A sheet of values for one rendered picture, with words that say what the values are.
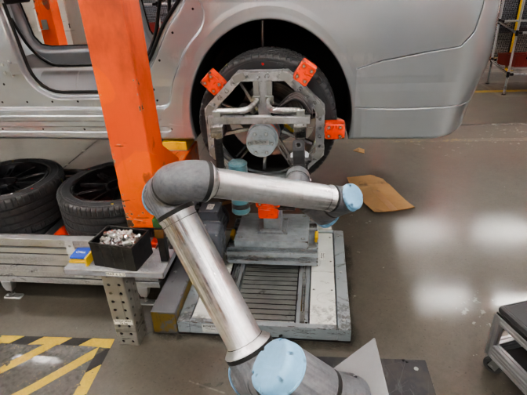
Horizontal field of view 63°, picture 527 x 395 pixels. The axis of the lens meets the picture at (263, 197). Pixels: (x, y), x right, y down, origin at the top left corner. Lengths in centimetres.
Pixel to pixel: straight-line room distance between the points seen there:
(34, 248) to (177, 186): 137
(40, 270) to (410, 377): 181
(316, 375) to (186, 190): 58
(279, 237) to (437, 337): 90
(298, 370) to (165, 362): 102
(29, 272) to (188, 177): 153
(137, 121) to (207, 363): 107
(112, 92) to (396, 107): 127
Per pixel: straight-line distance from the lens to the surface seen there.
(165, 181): 118
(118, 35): 170
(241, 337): 128
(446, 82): 219
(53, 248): 238
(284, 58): 198
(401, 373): 160
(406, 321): 223
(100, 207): 227
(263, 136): 184
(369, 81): 212
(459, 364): 211
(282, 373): 113
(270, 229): 239
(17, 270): 258
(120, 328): 213
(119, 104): 176
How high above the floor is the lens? 149
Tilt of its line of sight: 28 degrees down
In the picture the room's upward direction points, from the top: 3 degrees counter-clockwise
